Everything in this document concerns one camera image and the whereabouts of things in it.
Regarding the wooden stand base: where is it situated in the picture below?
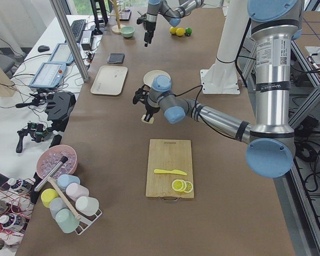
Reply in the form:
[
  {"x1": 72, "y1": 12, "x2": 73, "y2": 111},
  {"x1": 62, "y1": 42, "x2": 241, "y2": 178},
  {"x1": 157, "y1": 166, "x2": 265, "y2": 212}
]
[{"x1": 111, "y1": 25, "x2": 125, "y2": 34}]

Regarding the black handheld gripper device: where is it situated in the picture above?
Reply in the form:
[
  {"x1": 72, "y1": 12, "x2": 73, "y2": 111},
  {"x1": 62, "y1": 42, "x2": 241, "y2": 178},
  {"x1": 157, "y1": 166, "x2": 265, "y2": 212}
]
[{"x1": 15, "y1": 122, "x2": 53, "y2": 153}]

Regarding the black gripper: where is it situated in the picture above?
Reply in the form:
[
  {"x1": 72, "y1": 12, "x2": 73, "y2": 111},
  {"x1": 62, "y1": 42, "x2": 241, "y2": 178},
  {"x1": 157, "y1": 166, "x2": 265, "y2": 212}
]
[
  {"x1": 144, "y1": 21, "x2": 156, "y2": 47},
  {"x1": 145, "y1": 102, "x2": 160, "y2": 122}
]

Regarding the metal scoop with black tip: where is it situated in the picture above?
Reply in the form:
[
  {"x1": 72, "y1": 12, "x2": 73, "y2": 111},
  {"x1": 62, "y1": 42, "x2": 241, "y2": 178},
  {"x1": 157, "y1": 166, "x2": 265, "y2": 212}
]
[{"x1": 34, "y1": 156, "x2": 68, "y2": 193}]

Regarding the bamboo cutting board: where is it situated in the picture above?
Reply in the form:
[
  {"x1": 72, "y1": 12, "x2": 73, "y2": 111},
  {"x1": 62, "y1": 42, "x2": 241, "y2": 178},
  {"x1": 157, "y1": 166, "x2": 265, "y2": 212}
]
[{"x1": 146, "y1": 139, "x2": 194, "y2": 199}]

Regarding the pink plastic cup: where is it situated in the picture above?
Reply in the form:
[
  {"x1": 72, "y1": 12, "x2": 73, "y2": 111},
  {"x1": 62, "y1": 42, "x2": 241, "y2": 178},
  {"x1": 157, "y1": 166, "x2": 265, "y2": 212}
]
[{"x1": 66, "y1": 182, "x2": 89, "y2": 202}]

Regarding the white round plate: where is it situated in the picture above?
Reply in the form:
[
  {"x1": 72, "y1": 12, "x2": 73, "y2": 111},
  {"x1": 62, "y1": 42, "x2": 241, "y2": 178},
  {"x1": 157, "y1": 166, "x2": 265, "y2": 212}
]
[{"x1": 143, "y1": 70, "x2": 171, "y2": 87}]

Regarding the wooden rack handle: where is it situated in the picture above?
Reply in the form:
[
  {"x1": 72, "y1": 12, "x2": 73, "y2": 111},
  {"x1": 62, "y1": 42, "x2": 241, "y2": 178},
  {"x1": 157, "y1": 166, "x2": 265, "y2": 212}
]
[{"x1": 47, "y1": 178, "x2": 81, "y2": 220}]

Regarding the cream rabbit tray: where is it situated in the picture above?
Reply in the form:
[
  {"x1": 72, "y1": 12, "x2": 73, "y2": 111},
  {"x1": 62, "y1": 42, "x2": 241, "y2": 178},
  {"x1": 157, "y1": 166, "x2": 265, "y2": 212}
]
[{"x1": 90, "y1": 66, "x2": 128, "y2": 96}]

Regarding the dark grey folded cloth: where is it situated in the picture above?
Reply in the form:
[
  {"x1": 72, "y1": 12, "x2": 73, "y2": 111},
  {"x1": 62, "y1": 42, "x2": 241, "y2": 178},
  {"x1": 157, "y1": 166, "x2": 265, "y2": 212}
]
[{"x1": 107, "y1": 53, "x2": 125, "y2": 64}]

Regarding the black tray frame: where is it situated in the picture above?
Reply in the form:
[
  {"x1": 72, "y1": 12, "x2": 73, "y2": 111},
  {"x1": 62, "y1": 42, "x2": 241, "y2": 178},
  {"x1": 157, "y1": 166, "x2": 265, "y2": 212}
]
[{"x1": 118, "y1": 10, "x2": 131, "y2": 21}]

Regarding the black computer mouse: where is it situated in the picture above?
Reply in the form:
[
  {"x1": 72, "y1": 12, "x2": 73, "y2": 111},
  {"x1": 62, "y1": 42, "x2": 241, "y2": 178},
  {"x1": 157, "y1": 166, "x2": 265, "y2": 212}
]
[{"x1": 37, "y1": 45, "x2": 50, "y2": 53}]

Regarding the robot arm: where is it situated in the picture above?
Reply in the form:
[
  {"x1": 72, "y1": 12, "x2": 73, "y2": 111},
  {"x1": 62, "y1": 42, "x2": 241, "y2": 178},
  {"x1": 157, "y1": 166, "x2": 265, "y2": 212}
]
[
  {"x1": 137, "y1": 0, "x2": 204, "y2": 47},
  {"x1": 133, "y1": 1, "x2": 304, "y2": 178}
]

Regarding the yellow plastic cup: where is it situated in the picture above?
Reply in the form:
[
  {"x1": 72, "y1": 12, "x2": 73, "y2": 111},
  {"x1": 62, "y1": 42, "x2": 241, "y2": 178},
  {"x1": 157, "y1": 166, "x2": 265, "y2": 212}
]
[{"x1": 41, "y1": 188, "x2": 59, "y2": 208}]

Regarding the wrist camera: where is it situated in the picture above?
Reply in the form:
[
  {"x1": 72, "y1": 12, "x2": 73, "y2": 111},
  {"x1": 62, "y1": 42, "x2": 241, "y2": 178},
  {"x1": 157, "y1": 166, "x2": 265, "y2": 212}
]
[
  {"x1": 132, "y1": 84, "x2": 150, "y2": 105},
  {"x1": 137, "y1": 11, "x2": 147, "y2": 25}
]

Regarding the white wire cup rack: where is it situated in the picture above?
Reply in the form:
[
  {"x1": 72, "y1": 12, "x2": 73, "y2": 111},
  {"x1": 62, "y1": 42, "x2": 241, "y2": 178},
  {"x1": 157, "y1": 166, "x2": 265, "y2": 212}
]
[{"x1": 63, "y1": 193, "x2": 103, "y2": 235}]

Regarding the aluminium frame post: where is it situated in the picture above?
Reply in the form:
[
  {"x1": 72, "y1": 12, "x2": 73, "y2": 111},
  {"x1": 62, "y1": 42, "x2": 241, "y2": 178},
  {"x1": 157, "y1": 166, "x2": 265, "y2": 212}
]
[{"x1": 50, "y1": 0, "x2": 89, "y2": 82}]

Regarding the green lime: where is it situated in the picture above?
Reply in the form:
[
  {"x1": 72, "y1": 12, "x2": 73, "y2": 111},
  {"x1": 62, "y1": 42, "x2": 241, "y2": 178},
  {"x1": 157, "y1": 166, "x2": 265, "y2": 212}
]
[{"x1": 185, "y1": 27, "x2": 193, "y2": 36}]

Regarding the white plastic cup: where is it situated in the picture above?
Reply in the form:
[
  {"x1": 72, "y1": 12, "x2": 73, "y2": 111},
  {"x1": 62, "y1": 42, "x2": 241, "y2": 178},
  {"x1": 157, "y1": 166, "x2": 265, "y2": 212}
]
[{"x1": 75, "y1": 196, "x2": 99, "y2": 216}]

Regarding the black keyboard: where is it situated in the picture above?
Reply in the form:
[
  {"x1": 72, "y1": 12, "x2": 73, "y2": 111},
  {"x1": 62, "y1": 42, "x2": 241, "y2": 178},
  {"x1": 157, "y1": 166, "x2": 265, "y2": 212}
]
[{"x1": 70, "y1": 19, "x2": 86, "y2": 43}]

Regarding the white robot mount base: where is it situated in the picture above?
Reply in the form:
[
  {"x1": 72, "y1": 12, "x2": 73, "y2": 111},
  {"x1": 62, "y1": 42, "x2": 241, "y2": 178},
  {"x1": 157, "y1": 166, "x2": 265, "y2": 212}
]
[{"x1": 201, "y1": 1, "x2": 251, "y2": 95}]

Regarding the wooden stand pole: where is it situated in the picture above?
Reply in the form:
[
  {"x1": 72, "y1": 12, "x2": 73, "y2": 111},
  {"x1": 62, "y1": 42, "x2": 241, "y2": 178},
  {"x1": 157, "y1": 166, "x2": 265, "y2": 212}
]
[{"x1": 109, "y1": 0, "x2": 121, "y2": 25}]

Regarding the mint green bowl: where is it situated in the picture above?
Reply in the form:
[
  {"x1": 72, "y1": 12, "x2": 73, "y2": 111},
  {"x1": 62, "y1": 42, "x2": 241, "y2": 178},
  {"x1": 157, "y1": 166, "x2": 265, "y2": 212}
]
[{"x1": 120, "y1": 26, "x2": 135, "y2": 38}]

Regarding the grey plastic cup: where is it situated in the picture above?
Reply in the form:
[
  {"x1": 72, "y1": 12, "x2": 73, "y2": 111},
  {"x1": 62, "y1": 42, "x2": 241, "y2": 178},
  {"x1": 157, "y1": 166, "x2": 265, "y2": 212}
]
[{"x1": 49, "y1": 197, "x2": 68, "y2": 219}]

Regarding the pink ribbed bowl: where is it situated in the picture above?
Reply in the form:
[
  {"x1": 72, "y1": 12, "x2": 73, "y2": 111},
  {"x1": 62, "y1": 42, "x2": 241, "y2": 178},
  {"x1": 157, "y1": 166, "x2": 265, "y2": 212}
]
[{"x1": 36, "y1": 145, "x2": 78, "y2": 179}]

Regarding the blue teach pendant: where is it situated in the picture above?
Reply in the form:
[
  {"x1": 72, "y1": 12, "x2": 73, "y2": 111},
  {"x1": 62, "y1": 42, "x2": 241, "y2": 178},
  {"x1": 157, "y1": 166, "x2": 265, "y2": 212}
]
[
  {"x1": 29, "y1": 62, "x2": 67, "y2": 89},
  {"x1": 49, "y1": 43, "x2": 74, "y2": 66}
]

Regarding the black stand bracket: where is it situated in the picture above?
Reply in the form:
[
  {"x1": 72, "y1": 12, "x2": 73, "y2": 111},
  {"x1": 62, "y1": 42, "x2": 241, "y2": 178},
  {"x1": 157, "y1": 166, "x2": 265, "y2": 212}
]
[{"x1": 45, "y1": 92, "x2": 76, "y2": 132}]

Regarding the yellow lemon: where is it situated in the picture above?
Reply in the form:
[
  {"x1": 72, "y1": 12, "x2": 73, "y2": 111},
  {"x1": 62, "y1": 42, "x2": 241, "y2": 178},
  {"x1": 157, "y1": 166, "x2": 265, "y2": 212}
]
[
  {"x1": 175, "y1": 28, "x2": 186, "y2": 37},
  {"x1": 169, "y1": 27, "x2": 177, "y2": 35}
]

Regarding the yellow plastic knife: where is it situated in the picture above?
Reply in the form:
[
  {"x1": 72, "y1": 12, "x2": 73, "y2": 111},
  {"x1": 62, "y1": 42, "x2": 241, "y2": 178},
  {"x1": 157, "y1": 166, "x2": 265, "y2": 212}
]
[{"x1": 154, "y1": 169, "x2": 187, "y2": 176}]

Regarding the blue plastic cup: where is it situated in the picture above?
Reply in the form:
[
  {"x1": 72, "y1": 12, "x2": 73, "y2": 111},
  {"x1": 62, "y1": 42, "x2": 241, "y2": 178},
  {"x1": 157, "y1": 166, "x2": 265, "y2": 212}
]
[{"x1": 57, "y1": 174, "x2": 81, "y2": 192}]

